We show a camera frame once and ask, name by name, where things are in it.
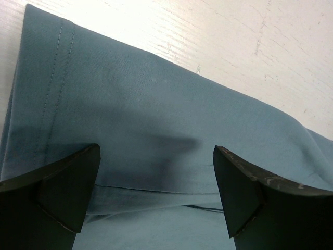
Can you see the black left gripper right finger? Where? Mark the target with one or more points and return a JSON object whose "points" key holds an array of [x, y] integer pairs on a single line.
{"points": [[265, 211]]}

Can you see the blue-grey t-shirt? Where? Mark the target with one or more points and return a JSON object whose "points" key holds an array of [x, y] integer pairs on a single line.
{"points": [[157, 125]]}

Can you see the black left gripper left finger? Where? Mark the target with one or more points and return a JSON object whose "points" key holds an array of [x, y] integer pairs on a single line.
{"points": [[46, 208]]}

